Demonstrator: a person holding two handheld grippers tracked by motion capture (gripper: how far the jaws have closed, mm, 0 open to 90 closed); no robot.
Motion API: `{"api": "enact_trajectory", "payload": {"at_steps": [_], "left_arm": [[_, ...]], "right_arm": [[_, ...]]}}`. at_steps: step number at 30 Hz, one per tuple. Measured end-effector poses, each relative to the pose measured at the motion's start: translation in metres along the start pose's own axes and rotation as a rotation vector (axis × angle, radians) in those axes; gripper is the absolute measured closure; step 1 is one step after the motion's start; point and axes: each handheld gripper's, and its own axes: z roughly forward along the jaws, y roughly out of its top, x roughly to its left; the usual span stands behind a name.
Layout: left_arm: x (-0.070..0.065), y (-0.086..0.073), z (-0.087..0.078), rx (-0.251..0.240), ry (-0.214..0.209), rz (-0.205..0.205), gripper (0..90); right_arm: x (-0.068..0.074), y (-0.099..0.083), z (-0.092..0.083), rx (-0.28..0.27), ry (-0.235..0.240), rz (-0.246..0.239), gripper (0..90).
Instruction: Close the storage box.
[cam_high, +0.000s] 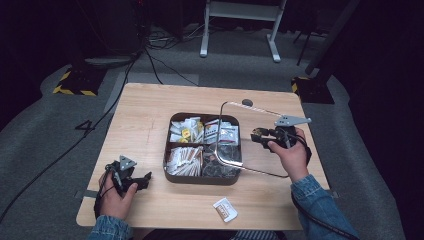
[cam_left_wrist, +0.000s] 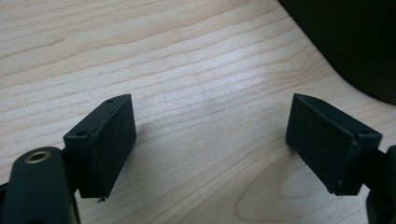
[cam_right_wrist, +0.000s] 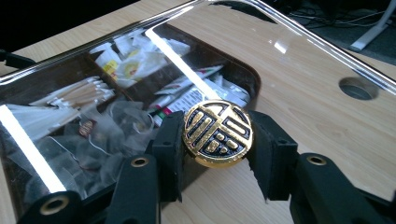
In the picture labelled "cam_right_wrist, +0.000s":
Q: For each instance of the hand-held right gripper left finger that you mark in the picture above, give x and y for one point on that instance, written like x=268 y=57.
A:
x=169 y=146

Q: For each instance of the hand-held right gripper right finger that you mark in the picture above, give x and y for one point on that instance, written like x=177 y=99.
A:
x=274 y=155

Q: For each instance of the dark square compartment box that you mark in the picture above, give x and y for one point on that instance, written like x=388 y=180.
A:
x=202 y=60

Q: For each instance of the pile of red label sachets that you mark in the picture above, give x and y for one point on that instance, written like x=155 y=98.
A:
x=186 y=99

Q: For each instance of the pile of brown stick packets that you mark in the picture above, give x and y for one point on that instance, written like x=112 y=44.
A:
x=74 y=96

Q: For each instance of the pile of clear tea bags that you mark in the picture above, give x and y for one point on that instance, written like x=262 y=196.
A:
x=99 y=146

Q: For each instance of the pile of yellow label packets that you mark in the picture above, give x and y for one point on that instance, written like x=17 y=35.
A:
x=130 y=67

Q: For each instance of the white desk frame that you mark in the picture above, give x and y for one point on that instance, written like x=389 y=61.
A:
x=372 y=32

